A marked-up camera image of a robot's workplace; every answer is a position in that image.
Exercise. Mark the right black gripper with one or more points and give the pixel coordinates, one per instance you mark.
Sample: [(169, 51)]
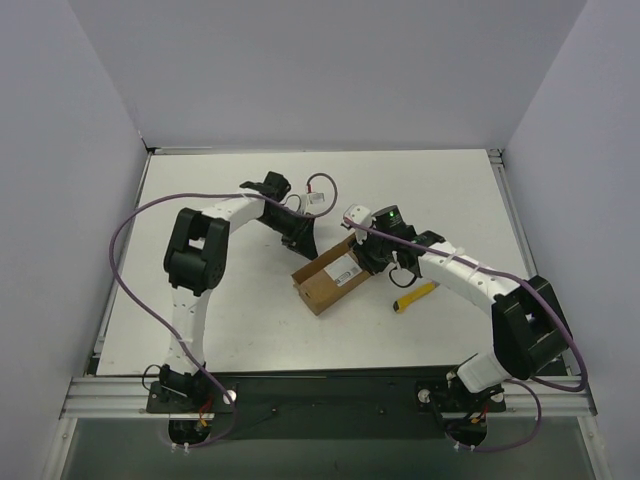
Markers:
[(370, 256)]

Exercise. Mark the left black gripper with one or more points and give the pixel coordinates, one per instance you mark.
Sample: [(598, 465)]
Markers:
[(298, 233)]

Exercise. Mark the brown cardboard express box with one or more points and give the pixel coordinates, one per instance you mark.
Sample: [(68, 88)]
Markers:
[(330, 277)]

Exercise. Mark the yellow utility knife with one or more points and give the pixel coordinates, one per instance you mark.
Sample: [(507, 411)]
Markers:
[(402, 303)]

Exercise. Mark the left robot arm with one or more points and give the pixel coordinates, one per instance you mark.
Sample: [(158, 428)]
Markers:
[(196, 260)]

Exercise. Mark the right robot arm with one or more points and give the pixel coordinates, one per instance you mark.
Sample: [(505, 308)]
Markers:
[(528, 328)]

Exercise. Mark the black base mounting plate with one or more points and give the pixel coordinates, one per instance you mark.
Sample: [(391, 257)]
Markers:
[(344, 404)]

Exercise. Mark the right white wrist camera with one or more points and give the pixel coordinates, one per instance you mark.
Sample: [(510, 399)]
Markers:
[(359, 218)]

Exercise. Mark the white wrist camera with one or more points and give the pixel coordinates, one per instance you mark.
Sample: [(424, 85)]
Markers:
[(359, 218), (311, 199)]

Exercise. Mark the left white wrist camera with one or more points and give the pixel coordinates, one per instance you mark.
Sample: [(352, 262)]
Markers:
[(311, 199)]

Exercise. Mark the aluminium front rail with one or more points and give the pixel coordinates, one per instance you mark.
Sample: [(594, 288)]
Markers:
[(125, 398)]

